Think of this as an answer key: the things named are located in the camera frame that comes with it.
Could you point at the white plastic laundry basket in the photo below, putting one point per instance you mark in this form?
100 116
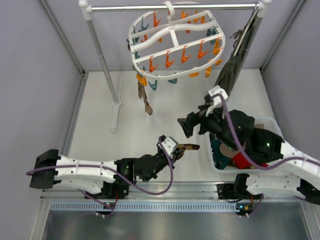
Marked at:
269 124

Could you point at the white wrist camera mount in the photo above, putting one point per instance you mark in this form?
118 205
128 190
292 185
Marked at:
214 98
169 145

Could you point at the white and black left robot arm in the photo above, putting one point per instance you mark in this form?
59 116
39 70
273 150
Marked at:
104 179

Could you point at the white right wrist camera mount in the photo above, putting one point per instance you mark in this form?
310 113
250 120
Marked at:
214 98

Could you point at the grey slotted cable duct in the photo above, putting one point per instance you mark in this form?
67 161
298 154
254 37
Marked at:
137 206

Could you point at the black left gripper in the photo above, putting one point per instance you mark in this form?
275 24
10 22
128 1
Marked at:
173 153

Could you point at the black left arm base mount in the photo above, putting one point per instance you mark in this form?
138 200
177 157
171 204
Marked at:
111 191

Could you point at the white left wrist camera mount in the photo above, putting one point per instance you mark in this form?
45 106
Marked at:
169 145

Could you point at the olive green hanging garment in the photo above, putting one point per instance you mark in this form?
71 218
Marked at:
231 69

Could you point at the teal green sock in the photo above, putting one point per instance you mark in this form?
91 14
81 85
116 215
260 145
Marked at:
220 161

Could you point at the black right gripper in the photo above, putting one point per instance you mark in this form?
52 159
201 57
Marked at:
199 121

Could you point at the red santa sock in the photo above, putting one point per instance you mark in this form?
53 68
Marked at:
240 162

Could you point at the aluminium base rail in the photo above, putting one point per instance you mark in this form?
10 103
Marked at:
180 191

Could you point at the beige ribbed sock striped cuff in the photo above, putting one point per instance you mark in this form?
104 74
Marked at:
231 154

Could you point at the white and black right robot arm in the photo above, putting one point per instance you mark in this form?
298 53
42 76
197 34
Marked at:
265 150

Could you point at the white and steel clothes rack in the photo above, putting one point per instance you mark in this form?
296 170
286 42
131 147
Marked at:
186 7

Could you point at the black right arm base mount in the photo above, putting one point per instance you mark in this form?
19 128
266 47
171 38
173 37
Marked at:
227 192

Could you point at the white round clip hanger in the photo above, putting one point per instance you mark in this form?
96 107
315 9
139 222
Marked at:
145 37

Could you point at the brown argyle sock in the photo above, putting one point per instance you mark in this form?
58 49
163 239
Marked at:
182 148
142 94

